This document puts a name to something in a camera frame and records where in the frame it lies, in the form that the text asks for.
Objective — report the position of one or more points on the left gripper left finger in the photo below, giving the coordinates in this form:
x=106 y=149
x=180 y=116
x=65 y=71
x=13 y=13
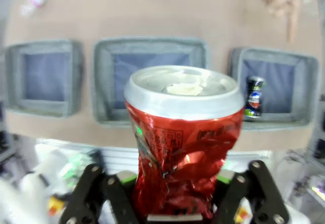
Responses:
x=83 y=196

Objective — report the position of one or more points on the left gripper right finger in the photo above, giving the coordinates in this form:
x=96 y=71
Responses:
x=264 y=203

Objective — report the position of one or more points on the crushed red soda can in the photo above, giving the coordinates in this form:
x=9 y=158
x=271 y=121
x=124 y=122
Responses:
x=182 y=142

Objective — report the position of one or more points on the crushed black soda can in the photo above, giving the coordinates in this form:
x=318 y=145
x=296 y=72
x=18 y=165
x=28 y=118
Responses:
x=254 y=97

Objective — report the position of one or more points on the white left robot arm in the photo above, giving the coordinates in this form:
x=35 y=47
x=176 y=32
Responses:
x=50 y=163

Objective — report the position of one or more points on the person's left hand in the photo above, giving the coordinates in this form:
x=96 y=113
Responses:
x=284 y=0

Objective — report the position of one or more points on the yellow red emergency stop button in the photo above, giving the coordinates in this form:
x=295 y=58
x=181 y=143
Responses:
x=55 y=206
x=242 y=213

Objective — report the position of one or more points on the grey slatted aluminium panel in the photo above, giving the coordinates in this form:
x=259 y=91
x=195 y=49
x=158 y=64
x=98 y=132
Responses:
x=119 y=158

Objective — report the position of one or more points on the grey woven fabric basket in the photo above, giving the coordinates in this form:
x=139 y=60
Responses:
x=43 y=107
x=302 y=94
x=106 y=81

